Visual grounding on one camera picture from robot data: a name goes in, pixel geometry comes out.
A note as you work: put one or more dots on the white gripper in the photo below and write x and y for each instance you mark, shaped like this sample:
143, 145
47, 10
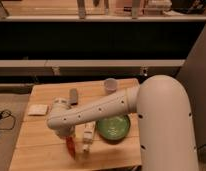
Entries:
65, 132

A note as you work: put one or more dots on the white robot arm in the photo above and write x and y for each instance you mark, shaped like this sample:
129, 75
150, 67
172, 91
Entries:
165, 123

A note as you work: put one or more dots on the white sponge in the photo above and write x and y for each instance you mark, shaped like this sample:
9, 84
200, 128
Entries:
37, 110

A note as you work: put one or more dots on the white bottle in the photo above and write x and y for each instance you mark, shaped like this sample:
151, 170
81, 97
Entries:
88, 135

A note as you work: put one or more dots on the green plate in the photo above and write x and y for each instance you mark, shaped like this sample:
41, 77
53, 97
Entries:
113, 128

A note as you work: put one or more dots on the grey plastic cup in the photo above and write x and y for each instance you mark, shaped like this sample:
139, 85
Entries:
110, 85

